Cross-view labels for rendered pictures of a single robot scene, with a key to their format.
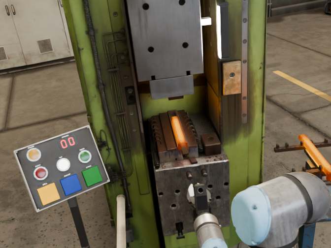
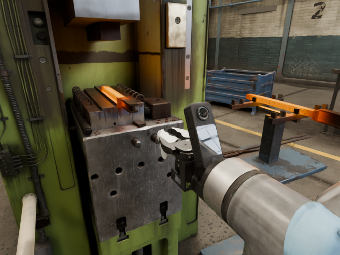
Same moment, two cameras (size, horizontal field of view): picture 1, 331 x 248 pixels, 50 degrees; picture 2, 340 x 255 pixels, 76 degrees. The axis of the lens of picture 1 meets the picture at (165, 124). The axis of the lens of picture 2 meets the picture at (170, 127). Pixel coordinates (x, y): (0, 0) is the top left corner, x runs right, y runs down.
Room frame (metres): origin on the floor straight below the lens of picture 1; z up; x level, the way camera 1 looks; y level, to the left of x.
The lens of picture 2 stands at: (0.74, 0.10, 1.19)
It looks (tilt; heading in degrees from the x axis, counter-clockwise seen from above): 21 degrees down; 335
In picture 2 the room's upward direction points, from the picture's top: straight up
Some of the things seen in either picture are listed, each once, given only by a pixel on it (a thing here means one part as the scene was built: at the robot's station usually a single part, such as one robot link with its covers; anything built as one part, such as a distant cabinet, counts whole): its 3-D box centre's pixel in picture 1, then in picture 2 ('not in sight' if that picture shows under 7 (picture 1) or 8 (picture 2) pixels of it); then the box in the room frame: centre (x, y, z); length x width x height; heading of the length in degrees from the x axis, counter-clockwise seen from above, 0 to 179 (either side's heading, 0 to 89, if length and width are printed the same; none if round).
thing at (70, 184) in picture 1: (70, 184); not in sight; (1.28, 0.45, 1.01); 0.07 x 0.05 x 0.07; 119
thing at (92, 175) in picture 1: (91, 175); not in sight; (1.33, 0.36, 1.01); 0.07 x 0.05 x 0.07; 119
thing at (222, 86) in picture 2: not in sight; (237, 88); (4.26, -3.08, 0.36); 1.20 x 0.80 x 0.72; 21
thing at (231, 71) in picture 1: (231, 78); (176, 26); (1.66, -0.36, 1.27); 0.09 x 0.02 x 0.17; 94
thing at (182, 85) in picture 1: (166, 72); (94, 10); (1.72, -0.04, 1.32); 0.42 x 0.20 x 0.10; 4
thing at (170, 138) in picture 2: (191, 195); (164, 146); (1.15, -0.07, 0.98); 0.09 x 0.03 x 0.06; 8
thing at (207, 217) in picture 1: (207, 226); (234, 187); (0.96, -0.11, 0.99); 0.10 x 0.05 x 0.09; 93
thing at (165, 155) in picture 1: (173, 133); (104, 102); (1.72, -0.04, 0.96); 0.42 x 0.20 x 0.09; 4
